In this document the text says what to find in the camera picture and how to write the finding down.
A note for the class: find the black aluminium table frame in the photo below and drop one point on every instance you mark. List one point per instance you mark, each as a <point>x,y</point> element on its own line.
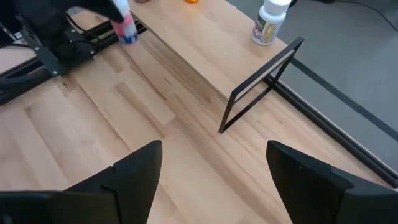
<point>342,138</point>

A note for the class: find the black floor tape line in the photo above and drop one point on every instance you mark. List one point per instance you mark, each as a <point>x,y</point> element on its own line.
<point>342,97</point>

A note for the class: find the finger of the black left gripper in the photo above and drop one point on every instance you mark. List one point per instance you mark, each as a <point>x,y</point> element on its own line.
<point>102,7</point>

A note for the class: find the orange pill bottle white cap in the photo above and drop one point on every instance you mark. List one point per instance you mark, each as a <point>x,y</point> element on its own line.
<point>191,1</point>

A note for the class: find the pink bottle white cap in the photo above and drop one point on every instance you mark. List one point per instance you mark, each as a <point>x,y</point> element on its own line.
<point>127,29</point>

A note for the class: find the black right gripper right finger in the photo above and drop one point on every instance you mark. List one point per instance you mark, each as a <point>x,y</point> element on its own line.
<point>304,186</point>

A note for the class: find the white bottle yellow label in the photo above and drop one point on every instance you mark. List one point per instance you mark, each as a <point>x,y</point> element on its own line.
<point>267,28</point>

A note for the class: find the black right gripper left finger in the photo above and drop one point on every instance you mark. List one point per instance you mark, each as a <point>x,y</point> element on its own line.
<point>136,180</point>

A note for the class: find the wooden shelf black metal frame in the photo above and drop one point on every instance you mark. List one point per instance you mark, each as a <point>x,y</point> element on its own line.
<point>202,40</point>

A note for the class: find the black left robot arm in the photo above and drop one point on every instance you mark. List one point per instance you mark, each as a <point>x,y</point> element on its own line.
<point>46,31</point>

